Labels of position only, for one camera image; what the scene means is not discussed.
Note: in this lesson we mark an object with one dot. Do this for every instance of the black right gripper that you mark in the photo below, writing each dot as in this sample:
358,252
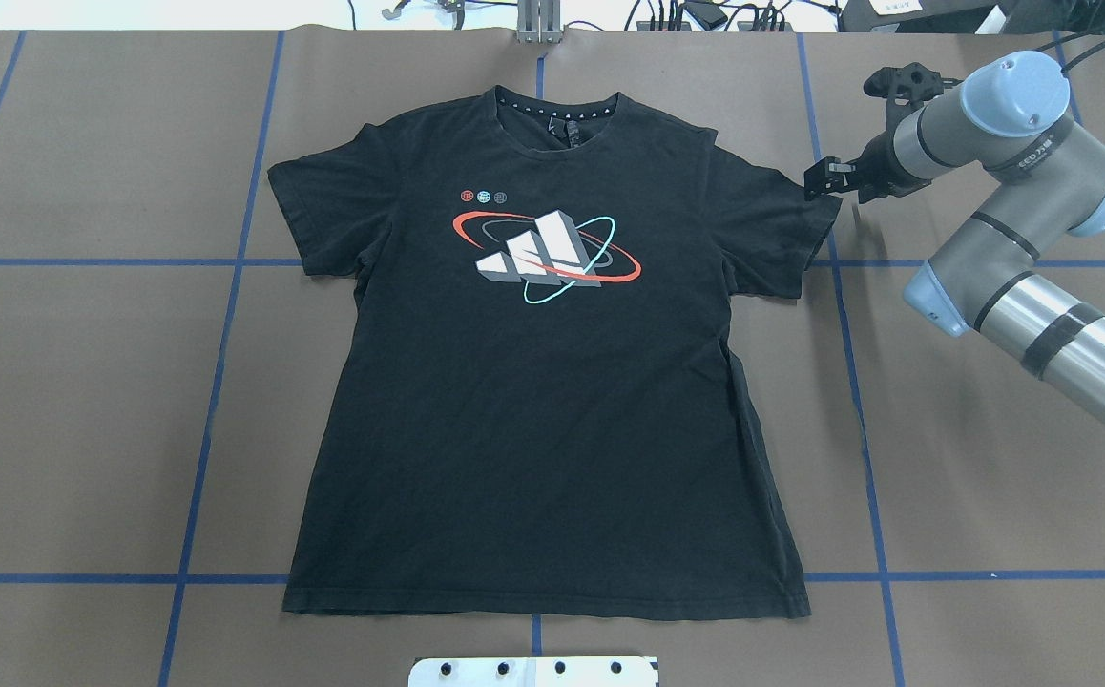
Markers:
879,164

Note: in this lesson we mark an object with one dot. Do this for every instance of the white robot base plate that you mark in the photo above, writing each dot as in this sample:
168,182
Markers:
536,671

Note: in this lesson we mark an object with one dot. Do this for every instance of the aluminium frame post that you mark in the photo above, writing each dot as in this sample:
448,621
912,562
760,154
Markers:
539,22

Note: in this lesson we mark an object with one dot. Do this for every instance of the black graphic t-shirt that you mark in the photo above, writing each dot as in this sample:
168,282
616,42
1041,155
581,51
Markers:
540,412

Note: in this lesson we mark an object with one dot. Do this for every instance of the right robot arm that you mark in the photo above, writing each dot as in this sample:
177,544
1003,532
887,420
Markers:
1010,117

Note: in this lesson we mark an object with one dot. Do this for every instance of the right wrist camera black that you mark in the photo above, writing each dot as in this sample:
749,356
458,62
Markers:
905,90

